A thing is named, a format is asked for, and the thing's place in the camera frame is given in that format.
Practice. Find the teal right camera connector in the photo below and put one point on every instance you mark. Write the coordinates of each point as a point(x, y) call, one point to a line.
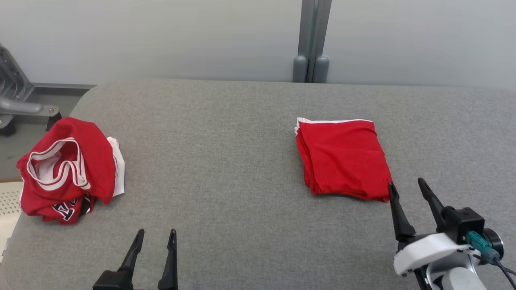
point(477, 241)

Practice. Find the grey metal partition frame foot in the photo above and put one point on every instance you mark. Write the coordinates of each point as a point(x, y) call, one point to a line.
point(16, 106)

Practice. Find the folded red garment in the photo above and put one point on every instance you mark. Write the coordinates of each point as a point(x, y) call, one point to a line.
point(342, 157)

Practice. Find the black caster wheel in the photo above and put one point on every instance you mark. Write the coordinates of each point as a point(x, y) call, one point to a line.
point(7, 129)
point(53, 121)

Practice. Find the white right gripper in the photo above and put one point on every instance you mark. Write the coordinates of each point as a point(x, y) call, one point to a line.
point(427, 249)

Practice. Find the red Bulls 23 jersey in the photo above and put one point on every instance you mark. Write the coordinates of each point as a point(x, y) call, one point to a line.
point(92, 161)

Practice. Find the grey partition post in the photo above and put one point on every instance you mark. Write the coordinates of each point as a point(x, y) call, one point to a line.
point(310, 40)

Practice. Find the grey baseboard strip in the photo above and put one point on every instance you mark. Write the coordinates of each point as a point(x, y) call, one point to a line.
point(64, 85)

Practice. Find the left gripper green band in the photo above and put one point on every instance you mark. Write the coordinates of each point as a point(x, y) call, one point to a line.
point(113, 282)

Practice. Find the white perforated laundry basket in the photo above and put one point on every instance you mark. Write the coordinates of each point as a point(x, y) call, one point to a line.
point(8, 209)

